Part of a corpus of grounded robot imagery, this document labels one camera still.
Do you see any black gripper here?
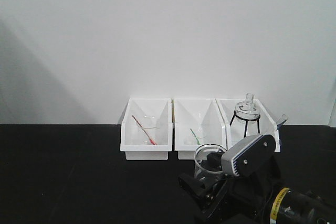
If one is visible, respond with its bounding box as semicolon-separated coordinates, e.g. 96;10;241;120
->
178;152;283;223

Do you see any clear glass beaker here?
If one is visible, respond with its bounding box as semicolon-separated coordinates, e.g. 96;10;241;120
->
194;144;227;187

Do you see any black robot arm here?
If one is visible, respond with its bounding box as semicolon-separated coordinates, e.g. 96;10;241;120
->
178;152;335;223

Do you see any glass beaker in middle bin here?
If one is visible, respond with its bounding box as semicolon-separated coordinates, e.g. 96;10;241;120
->
184;127;207;145

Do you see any glass beaker in bin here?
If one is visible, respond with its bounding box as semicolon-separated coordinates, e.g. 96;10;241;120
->
135;115;160;146
184;127;207;145

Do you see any glass beaker in left bin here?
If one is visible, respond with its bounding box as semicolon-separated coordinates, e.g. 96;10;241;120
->
135;115;160;146

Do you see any green stirring rod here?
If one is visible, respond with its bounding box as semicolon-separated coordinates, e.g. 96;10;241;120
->
190;128;201;145

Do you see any middle white storage bin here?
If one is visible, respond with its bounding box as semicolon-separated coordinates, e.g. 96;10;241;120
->
173;98;228;159

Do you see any white storage bin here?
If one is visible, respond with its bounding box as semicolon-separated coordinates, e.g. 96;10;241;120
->
216;98;281;153
173;98;228;159
120;98;173;161

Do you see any red stirring rod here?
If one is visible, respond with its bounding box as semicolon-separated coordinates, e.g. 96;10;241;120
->
132;115;157;145

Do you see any right white storage bin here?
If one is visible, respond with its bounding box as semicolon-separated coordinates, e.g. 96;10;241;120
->
216;98;281;153

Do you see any left white storage bin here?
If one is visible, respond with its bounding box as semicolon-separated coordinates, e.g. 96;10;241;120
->
120;98;173;161

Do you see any round-bottom glass flask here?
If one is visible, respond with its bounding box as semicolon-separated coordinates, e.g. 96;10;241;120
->
235;93;260;120

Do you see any clear glass test tube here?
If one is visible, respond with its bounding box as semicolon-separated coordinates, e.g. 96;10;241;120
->
275;114;288;130

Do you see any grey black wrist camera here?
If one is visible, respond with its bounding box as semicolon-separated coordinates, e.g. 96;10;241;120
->
221;134;276;177

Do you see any black wire tripod stand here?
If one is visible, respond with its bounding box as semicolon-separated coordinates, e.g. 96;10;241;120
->
229;111;261;137

